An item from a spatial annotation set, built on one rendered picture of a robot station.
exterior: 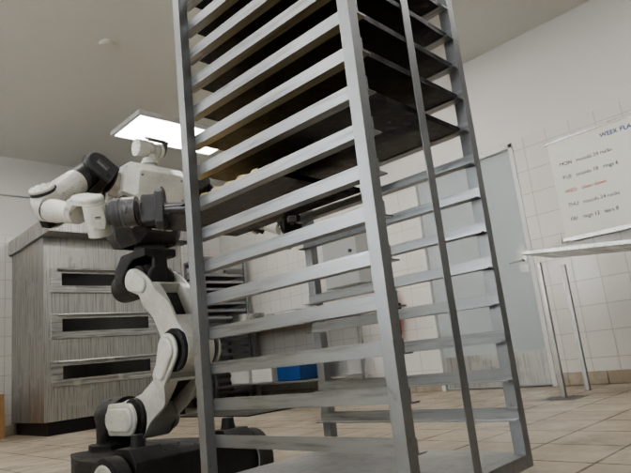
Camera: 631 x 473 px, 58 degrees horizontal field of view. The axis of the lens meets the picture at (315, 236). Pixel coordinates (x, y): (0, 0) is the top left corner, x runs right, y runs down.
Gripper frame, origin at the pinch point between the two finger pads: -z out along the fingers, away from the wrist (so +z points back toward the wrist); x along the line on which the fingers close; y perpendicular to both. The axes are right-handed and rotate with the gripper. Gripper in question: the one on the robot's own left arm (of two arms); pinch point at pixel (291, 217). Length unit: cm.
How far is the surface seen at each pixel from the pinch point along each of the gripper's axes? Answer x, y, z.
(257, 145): 6, -6, -52
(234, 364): -47, -18, -42
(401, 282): -29.2, 28.6, -28.8
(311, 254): -14.5, 5.1, -4.7
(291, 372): -58, -17, 423
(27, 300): 41, -270, 386
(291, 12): 34, 5, -64
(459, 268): -29, 42, -42
